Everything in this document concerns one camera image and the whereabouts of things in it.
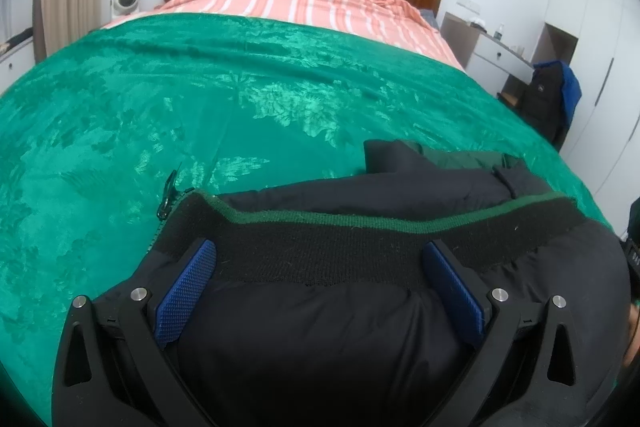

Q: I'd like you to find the striped stick-shaped object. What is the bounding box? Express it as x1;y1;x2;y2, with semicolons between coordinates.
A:
0;29;34;54

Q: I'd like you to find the white desk with drawer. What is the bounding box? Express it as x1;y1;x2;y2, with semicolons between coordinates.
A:
439;11;537;101

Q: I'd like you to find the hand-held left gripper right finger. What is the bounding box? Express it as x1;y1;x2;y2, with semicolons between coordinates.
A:
417;241;586;427

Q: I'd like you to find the white wardrobe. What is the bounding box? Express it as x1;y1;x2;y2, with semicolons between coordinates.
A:
529;0;640;208

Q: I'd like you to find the person's right hand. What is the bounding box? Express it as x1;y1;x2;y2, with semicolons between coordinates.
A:
622;306;640;371

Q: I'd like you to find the green patterned blanket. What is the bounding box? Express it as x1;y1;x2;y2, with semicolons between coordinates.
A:
0;12;609;427

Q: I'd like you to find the white low cabinet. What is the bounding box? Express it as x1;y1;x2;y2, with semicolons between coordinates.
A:
0;41;39;94

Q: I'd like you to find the dark jacket on chair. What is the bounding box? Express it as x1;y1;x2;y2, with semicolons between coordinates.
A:
519;62;574;146

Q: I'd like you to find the black puffer jacket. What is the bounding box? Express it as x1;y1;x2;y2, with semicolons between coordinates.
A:
92;139;634;427

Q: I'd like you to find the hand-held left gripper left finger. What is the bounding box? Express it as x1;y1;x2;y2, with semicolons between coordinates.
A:
51;239;221;427

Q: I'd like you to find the blue garment on chair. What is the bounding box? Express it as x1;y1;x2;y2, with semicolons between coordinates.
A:
556;60;583;128

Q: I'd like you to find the pink striped bedsheet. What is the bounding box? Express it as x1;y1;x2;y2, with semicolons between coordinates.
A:
100;0;467;71

